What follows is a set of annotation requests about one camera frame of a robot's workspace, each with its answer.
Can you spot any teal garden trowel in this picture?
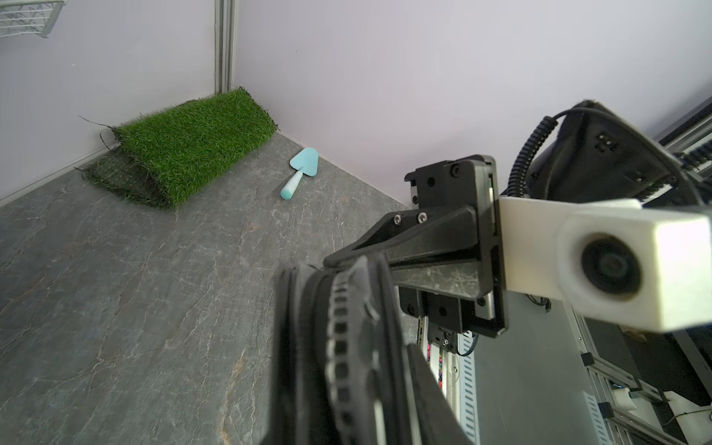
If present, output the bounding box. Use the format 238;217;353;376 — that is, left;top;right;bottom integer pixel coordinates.
280;148;319;200

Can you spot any green artificial grass mat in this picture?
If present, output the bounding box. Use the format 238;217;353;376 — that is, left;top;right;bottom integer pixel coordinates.
81;88;278;209

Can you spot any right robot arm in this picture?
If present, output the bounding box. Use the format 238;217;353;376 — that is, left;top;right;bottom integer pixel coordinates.
324;100;711;337

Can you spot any white wire shelf basket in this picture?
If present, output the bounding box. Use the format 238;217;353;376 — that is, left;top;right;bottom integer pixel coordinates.
1;0;67;38

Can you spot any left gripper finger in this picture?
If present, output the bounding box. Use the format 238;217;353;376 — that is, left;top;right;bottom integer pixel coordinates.
406;344;471;445

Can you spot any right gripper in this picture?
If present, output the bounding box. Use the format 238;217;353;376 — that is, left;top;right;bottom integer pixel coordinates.
324;155;507;352

